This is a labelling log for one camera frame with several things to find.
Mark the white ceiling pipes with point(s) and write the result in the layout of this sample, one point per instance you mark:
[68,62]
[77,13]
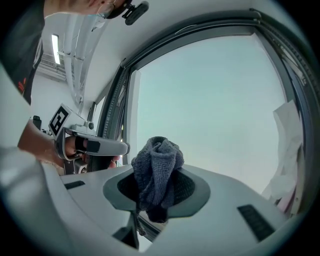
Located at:
[80,55]

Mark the white air vent grille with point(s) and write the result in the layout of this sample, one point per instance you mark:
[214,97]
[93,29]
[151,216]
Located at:
[51,66]

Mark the person's face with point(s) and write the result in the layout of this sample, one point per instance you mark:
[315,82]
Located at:
[87,6]

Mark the dark grey window frame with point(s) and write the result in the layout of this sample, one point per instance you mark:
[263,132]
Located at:
[297,82]

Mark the grey knitted cloth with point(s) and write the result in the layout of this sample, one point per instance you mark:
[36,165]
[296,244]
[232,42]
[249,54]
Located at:
[157,170]

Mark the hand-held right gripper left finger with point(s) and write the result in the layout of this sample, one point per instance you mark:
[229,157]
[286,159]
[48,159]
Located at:
[85,197]

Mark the window glass pane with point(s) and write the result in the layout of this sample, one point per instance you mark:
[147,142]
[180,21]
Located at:
[205,105]

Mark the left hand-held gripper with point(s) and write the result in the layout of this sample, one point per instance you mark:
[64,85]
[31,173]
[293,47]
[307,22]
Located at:
[60,120]

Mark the black device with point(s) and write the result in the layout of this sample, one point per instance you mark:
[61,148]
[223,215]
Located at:
[37,122]

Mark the person's black shirt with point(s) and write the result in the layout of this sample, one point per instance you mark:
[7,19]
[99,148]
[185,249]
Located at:
[21,50]

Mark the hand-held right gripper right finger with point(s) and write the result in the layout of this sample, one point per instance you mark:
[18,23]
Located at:
[225,197]

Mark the person's left hand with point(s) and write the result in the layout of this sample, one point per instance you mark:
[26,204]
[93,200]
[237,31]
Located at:
[71,146]

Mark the black head-worn camera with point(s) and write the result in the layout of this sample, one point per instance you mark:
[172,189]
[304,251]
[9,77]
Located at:
[136,12]

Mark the eyeglasses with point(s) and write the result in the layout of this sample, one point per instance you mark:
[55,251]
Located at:
[110,10]

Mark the long ceiling light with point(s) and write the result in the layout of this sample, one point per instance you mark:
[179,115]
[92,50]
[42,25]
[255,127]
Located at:
[55,50]

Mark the person's left forearm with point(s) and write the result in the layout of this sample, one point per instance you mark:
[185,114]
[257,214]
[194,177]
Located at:
[37,145]

